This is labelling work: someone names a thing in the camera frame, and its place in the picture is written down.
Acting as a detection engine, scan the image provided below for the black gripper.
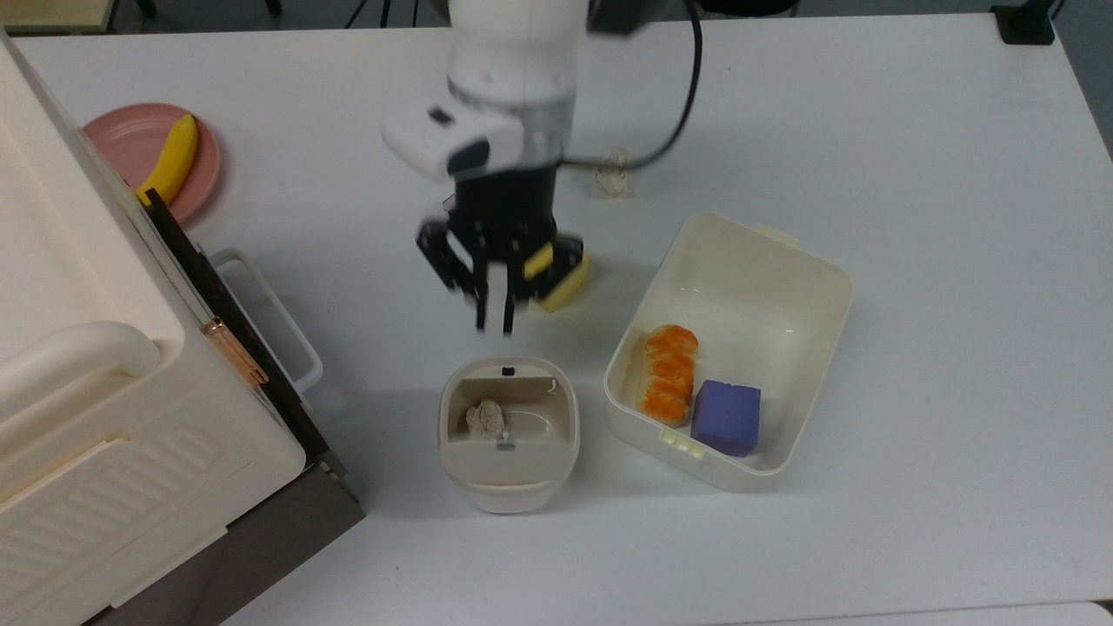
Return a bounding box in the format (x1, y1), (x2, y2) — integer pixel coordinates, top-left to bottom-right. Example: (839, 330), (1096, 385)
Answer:
(416, 165), (585, 337)

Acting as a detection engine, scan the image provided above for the beige small trash can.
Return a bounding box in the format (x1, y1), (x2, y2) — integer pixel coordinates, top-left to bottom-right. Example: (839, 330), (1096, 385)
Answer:
(437, 355), (581, 515)

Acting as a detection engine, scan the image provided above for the cream plastic open bin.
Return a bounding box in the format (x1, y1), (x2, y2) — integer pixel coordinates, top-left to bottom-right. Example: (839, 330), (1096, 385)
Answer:
(603, 213), (854, 493)

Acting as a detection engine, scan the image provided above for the yellow foam block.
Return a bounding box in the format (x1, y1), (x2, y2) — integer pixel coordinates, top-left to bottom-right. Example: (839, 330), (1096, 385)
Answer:
(524, 243), (591, 314)

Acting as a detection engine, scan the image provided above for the crumpled grey paper ball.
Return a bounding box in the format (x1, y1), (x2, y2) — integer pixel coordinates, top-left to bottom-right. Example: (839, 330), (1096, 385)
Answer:
(465, 398), (508, 439)

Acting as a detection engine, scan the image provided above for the orange bread loaf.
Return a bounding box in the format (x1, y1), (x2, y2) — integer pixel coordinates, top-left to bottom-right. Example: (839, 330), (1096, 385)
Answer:
(637, 324), (700, 428)

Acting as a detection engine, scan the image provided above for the purple foam block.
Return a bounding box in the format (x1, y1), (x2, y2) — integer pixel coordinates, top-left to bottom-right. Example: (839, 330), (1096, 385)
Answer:
(691, 379), (763, 458)

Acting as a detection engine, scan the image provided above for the dark wooden drawer cabinet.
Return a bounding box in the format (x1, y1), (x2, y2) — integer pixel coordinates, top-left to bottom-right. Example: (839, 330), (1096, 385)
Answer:
(87, 187), (367, 626)

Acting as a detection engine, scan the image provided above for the yellow toy banana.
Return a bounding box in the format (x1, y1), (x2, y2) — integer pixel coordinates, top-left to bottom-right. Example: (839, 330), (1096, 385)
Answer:
(137, 114), (199, 207)

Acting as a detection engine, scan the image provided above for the pink plate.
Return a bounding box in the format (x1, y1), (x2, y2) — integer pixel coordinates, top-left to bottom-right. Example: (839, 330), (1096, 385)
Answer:
(83, 103), (222, 224)

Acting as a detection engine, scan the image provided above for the light wooden desk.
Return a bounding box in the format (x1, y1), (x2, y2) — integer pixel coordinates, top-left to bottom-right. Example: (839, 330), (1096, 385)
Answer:
(0, 0), (119, 34)

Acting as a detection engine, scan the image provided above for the black stand base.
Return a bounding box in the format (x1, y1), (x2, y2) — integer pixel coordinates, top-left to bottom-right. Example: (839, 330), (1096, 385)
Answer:
(991, 0), (1058, 46)

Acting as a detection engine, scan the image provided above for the white drawer handle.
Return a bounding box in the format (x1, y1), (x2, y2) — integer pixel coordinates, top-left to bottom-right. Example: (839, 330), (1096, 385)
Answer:
(211, 248), (324, 398)

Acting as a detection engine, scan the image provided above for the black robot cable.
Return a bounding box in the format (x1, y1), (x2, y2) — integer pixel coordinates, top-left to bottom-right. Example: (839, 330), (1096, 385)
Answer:
(565, 0), (703, 171)

